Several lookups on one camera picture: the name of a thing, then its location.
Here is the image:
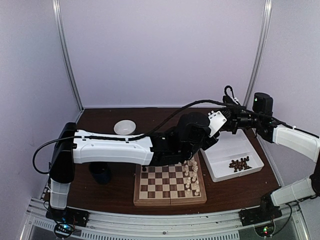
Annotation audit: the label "white plastic compartment tray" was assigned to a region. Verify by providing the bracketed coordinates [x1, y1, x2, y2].
[200, 130, 264, 183]

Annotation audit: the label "wooden chess board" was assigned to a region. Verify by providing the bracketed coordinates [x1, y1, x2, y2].
[133, 154, 207, 207]

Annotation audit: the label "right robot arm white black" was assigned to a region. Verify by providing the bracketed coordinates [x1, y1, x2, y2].
[221, 92, 320, 221]

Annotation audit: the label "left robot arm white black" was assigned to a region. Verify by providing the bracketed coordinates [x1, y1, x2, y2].
[39, 111, 227, 222]

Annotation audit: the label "row of white chess pieces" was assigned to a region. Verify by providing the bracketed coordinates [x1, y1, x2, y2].
[182, 158, 201, 198]

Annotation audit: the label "pile of brown chess pieces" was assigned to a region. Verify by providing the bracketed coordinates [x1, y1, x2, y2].
[229, 156, 252, 173]

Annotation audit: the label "white ceramic bowl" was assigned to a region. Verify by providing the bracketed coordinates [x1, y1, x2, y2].
[113, 119, 136, 136]

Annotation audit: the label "dark blue mug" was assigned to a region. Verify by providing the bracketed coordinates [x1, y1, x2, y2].
[88, 162, 111, 185]

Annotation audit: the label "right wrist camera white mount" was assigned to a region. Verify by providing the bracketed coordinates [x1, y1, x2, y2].
[231, 97, 240, 105]

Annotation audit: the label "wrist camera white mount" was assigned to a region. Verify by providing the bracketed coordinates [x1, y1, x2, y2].
[231, 97, 240, 105]
[208, 110, 227, 138]

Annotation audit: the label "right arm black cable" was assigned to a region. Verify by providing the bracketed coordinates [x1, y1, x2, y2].
[221, 85, 293, 128]

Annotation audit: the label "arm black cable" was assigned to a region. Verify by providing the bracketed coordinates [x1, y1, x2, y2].
[221, 85, 293, 128]
[32, 98, 231, 175]

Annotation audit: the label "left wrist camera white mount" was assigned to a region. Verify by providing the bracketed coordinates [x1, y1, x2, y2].
[208, 110, 227, 138]

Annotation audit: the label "right aluminium frame post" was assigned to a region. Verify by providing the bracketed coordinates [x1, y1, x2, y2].
[243, 0, 273, 107]

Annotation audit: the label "aluminium frame post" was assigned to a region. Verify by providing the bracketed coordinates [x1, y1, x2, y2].
[243, 0, 273, 107]
[52, 0, 84, 112]

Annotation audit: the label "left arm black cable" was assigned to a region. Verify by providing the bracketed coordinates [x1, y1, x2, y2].
[32, 98, 231, 175]

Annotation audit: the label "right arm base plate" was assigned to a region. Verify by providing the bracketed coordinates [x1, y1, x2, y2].
[239, 207, 282, 226]

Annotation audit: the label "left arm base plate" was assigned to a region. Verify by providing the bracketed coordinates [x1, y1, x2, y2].
[45, 207, 90, 227]

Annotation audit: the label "left aluminium frame post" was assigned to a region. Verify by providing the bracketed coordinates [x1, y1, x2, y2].
[52, 0, 84, 112]

